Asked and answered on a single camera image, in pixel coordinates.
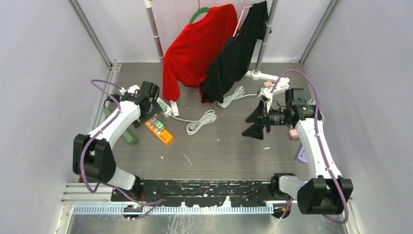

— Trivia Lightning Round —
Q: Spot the left white power strip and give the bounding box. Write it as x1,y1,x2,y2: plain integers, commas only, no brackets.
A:
157,97,172,117

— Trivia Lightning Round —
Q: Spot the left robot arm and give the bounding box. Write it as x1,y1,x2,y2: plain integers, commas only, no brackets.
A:
72,81,162,201

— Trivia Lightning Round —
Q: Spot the green hanger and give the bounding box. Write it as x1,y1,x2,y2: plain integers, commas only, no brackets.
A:
189,7,210,24

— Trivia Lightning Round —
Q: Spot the pink hanger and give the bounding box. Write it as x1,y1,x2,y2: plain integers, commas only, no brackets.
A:
232,0,252,37

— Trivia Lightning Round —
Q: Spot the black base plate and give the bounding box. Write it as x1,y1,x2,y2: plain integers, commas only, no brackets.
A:
126,179,289,208

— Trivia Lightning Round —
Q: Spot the red shirt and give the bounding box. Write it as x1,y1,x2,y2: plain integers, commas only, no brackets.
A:
162,3,238,101

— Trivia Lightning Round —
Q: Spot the orange strip white cord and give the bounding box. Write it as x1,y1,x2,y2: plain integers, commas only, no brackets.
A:
186,110,217,136

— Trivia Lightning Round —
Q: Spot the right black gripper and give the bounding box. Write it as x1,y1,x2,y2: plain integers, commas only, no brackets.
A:
242,99,292,140

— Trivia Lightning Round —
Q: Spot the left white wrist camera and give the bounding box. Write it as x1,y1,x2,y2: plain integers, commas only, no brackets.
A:
119,85,140,96

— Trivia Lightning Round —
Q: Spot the green plug on white strip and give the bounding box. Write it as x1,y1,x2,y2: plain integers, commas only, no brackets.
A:
159,102,168,112

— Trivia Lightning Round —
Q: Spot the purple power strip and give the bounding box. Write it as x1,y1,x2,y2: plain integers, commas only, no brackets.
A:
295,147,307,164

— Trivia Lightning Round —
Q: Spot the right white strip cord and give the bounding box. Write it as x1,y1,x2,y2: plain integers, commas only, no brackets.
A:
218,85,259,109

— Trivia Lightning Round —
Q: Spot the clothes rack right pole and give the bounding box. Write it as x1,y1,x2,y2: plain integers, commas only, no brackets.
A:
245,0,279,83

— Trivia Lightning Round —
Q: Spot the green power strip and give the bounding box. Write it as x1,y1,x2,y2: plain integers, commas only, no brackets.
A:
103,107,138,144

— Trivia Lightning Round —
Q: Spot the orange power strip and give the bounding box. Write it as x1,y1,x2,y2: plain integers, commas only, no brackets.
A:
145,120,173,145

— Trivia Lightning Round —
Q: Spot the clothes rack pole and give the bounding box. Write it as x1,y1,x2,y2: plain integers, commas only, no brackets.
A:
245,0,279,83
143,0,179,117

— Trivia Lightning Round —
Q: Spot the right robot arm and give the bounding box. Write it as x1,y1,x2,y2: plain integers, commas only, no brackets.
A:
242,88,354,216

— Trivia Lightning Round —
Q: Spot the white power strip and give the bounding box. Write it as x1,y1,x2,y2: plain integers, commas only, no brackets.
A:
269,81,290,95
157,97,172,117

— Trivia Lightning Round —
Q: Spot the clothes rack left pole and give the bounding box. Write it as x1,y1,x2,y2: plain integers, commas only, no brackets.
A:
143,0,179,117

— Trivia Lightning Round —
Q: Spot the right white power strip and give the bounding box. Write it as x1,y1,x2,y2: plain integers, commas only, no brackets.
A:
269,81,290,95

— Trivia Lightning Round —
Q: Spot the black shirt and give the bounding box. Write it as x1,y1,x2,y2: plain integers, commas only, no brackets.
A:
200,1,269,103

